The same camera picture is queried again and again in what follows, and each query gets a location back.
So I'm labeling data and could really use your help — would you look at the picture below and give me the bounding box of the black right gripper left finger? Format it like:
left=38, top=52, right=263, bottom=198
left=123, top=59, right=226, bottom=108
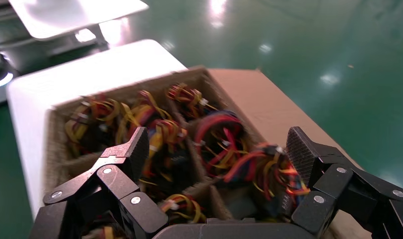
left=29, top=126, right=169, bottom=239

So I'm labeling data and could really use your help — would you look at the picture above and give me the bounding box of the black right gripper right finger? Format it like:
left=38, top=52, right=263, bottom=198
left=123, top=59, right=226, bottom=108
left=286, top=126, right=403, bottom=239

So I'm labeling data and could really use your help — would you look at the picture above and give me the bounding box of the power supply with coloured wires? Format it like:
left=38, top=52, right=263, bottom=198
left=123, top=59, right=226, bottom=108
left=64, top=96, right=123, bottom=157
left=222, top=141, right=311, bottom=220
left=193, top=110, right=252, bottom=177
left=166, top=82, right=218, bottom=118
left=140, top=119, right=189, bottom=185
left=159, top=194, right=207, bottom=225
left=120, top=90, right=172, bottom=132

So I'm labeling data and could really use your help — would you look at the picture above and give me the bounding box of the cardboard box with dividers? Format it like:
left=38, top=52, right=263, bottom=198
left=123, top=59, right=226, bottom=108
left=42, top=66, right=374, bottom=239

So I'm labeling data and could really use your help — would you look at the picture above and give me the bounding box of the small white table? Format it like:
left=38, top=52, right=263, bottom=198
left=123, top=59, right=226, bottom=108
left=5, top=39, right=189, bottom=220

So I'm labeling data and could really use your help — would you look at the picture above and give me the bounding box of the white pedestal table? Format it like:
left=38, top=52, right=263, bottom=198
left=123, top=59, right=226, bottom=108
left=3, top=0, right=150, bottom=72

